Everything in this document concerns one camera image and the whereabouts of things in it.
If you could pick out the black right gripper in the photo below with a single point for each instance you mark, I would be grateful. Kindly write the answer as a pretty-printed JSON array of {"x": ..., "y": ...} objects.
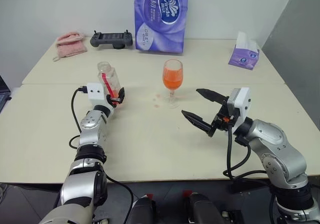
[{"x": 222, "y": 120}]

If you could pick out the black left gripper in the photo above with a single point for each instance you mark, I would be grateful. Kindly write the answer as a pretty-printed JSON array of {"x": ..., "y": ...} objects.
[{"x": 117, "y": 104}]

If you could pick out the clear plastic drink bottle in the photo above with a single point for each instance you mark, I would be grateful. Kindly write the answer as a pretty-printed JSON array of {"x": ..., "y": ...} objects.
[{"x": 112, "y": 79}]

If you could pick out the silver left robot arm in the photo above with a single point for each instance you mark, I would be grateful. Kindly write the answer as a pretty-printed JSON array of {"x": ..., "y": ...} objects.
[{"x": 87, "y": 126}]

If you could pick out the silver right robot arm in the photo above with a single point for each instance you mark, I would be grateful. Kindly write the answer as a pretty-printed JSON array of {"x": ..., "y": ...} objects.
[{"x": 275, "y": 139}]

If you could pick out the wine glass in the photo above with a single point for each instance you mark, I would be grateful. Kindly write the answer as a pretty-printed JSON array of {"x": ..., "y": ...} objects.
[{"x": 172, "y": 79}]

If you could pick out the black handheld controller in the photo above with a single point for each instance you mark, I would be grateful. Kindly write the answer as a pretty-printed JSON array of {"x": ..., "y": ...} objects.
[{"x": 110, "y": 40}]

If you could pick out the small purple tissue pack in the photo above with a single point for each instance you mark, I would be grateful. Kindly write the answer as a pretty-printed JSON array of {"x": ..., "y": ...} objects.
[{"x": 242, "y": 59}]

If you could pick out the pink towel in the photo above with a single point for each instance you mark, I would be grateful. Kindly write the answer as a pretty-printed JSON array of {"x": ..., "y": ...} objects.
[{"x": 71, "y": 47}]

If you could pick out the large purple tissue pack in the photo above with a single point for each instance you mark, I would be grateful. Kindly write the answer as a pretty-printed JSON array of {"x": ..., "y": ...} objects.
[{"x": 160, "y": 27}]

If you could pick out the dark rounded shape red tab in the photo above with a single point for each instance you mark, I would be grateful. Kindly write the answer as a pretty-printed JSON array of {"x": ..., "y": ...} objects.
[
  {"x": 200, "y": 209},
  {"x": 143, "y": 209}
]

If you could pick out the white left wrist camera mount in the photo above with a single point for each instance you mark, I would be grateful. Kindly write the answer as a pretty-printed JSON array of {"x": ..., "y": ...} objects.
[{"x": 96, "y": 94}]

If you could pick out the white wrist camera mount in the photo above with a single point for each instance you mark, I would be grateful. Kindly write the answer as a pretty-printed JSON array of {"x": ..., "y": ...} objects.
[
  {"x": 96, "y": 94},
  {"x": 243, "y": 101}
]

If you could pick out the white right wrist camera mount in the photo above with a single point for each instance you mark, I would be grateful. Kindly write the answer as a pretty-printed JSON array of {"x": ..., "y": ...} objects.
[{"x": 243, "y": 101}]

